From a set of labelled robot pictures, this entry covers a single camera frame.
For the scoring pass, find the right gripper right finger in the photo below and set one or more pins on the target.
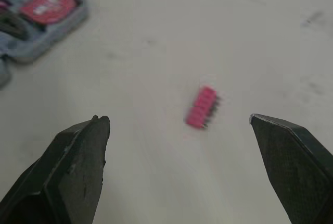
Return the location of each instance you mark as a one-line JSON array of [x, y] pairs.
[[294, 166]]

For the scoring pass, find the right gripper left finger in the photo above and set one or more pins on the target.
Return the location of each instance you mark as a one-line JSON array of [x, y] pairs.
[[70, 172]]

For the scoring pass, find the grey tool case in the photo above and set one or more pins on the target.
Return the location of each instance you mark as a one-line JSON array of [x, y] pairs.
[[56, 24]]

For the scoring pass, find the pink screwdriver bit holder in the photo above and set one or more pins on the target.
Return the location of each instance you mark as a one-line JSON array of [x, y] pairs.
[[201, 106]]

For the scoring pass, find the red tape measure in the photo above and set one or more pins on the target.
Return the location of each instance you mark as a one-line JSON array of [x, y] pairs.
[[48, 5]]

